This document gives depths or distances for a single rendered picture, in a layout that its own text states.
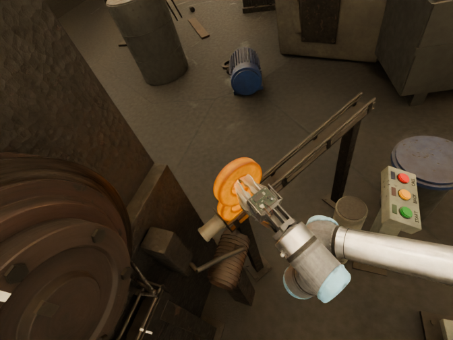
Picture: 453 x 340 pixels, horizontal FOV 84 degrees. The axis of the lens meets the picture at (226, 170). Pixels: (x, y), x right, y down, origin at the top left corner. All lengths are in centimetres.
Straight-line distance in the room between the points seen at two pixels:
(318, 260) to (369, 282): 99
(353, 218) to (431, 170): 49
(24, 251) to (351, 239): 68
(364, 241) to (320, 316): 82
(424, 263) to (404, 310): 88
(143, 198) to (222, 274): 42
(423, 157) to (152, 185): 123
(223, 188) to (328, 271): 32
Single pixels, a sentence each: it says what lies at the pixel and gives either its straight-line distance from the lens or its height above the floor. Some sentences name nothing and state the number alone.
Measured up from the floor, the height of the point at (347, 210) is 52.
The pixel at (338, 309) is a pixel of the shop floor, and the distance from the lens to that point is 154.
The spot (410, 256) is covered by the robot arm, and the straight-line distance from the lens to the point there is 74.
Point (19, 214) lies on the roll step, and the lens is 47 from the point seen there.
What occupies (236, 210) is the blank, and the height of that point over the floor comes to 68.
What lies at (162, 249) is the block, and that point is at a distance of 84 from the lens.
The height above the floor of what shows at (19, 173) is 127.
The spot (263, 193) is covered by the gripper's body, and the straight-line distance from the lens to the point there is 64.
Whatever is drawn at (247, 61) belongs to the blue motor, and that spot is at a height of 32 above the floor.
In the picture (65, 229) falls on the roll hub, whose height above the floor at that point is 121.
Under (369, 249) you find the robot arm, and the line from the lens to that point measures 75.
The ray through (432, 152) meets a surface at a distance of 155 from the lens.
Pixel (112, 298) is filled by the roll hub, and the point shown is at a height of 102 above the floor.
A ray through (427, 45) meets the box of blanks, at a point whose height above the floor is 50.
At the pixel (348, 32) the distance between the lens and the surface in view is 284.
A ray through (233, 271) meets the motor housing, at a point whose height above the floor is 51.
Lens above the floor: 150
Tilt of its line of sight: 49 degrees down
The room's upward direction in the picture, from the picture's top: 19 degrees counter-clockwise
